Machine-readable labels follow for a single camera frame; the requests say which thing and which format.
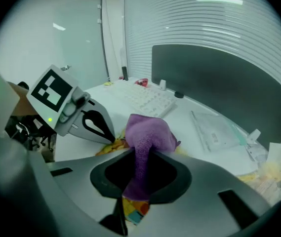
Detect white folded paper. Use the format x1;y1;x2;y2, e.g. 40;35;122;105
266;142;281;167

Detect frosted glass door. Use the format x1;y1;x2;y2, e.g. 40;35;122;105
0;0;106;93

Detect dark grey partition screen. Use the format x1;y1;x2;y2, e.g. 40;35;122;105
151;44;281;151

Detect white keyboard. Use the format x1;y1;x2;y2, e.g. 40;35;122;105
110;81;178;119

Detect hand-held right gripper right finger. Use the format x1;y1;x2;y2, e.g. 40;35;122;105
140;150;272;237

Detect transparent document folder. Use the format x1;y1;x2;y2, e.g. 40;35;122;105
191;110;251;153

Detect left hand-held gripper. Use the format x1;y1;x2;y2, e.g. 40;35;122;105
26;64;116;145

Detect white striped blinds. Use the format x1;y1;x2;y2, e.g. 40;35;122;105
124;0;281;143

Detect black office chair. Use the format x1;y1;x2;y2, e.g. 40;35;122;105
5;81;57;158

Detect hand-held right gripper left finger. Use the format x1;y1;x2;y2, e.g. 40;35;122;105
29;148;136;237

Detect clear plastic food bag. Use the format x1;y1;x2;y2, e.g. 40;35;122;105
239;161;281;204

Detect purple cloth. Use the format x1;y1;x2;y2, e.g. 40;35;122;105
122;114;182;201

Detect red round object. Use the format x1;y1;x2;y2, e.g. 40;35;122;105
134;78;150;87

